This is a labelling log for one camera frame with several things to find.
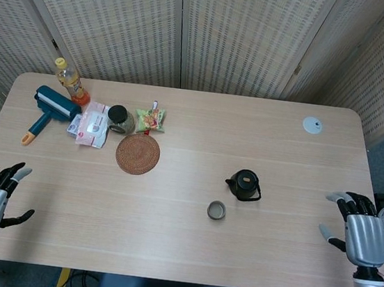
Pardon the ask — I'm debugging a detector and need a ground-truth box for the glass jar with black lid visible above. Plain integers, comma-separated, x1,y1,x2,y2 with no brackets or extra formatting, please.
104,103,138,137

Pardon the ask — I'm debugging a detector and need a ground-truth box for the pink wet wipes pack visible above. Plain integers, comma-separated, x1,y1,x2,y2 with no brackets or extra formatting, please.
74,99,113,151

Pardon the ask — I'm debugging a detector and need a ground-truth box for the small blue white tissue pack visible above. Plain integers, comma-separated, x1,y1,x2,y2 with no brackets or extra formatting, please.
65,113,83,137

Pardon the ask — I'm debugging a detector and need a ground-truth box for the white round cable grommet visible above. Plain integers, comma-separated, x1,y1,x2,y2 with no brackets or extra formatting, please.
301,115,323,135

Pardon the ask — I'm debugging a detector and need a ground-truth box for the orange drink bottle yellow cap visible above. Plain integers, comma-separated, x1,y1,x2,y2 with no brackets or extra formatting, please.
50,56,95,107

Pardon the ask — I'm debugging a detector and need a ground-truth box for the dark ceramic cup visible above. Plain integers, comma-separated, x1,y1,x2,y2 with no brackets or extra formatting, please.
206,199,227,222

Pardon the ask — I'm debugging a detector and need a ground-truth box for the black teapot with handle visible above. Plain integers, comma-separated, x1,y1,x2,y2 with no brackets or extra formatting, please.
223,167,266,204

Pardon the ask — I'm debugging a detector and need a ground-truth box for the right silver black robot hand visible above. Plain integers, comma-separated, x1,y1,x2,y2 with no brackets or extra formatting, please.
314,188,384,271

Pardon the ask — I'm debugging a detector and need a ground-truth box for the round woven rattan coaster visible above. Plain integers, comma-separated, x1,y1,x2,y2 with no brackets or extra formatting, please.
113,131,163,179

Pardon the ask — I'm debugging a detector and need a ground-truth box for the teal lint roller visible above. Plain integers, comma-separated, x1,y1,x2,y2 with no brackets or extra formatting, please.
20,83,85,152

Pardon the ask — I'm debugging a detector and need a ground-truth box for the woven folding screen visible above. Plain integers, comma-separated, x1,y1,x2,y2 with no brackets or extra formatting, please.
0,0,384,241

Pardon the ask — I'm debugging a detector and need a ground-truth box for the green snack packet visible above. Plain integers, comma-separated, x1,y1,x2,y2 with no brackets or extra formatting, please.
132,97,170,138

